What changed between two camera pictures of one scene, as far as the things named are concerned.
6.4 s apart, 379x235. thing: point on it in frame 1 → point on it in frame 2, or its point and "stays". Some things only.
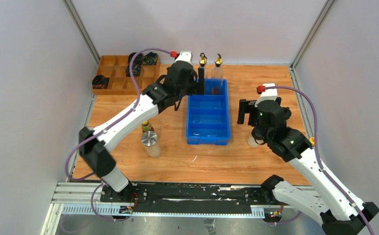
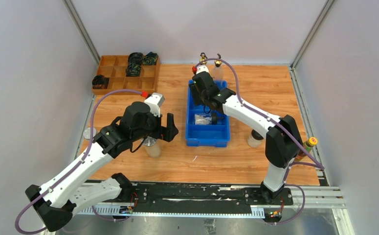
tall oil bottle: [202, 60] stays
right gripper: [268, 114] → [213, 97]
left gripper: [196, 87] → [166, 133]
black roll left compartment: [100, 82] stays
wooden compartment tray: [114, 67] stays
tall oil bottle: [217, 76] stays
